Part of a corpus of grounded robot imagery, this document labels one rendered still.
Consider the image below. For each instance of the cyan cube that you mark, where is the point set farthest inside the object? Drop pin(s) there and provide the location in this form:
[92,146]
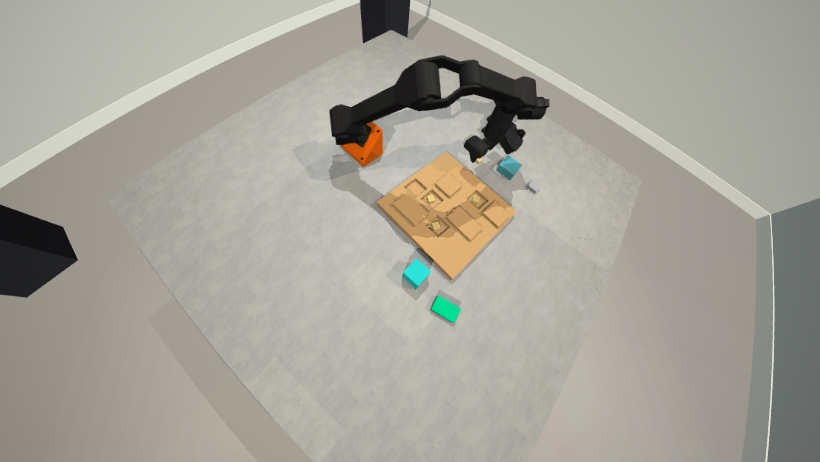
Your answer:
[416,273]

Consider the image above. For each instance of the green rectangular block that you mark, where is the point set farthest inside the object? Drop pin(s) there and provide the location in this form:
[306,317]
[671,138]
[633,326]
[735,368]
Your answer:
[445,309]

